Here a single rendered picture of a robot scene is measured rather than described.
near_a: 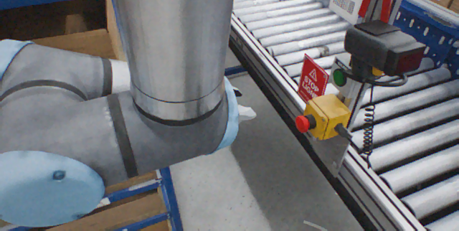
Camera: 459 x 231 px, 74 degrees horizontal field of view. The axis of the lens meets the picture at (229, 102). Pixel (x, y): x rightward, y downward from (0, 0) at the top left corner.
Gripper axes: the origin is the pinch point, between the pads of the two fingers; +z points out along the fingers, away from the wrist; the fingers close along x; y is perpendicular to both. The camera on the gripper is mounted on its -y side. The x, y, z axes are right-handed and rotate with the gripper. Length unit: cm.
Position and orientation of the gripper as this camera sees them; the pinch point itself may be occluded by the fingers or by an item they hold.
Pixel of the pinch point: (244, 100)
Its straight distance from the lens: 55.7
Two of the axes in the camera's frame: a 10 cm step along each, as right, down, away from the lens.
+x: 4.1, 6.4, -6.5
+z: 7.8, 1.2, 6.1
